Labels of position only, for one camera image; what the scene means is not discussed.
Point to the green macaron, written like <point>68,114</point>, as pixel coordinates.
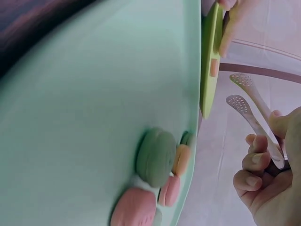
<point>187,139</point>
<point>156,157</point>

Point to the person's right thumb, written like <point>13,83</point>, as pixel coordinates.
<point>278,124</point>

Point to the green plate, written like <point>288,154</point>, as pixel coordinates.
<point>210,94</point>

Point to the orange macaron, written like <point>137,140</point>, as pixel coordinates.
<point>214,67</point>
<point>181,160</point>

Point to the person's right hand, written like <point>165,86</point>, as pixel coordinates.
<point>277,197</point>

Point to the person's left hand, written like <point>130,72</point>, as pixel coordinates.
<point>227,30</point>

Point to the white perforated tongs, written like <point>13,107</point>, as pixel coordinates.
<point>255,117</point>

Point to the person's left thumb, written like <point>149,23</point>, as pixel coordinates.
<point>227,4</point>

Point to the mint green tray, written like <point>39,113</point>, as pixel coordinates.
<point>94,106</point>

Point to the pink macaron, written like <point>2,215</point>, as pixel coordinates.
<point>134,208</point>
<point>169,191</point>

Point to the person's left fingers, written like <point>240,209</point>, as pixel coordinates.
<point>226,35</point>

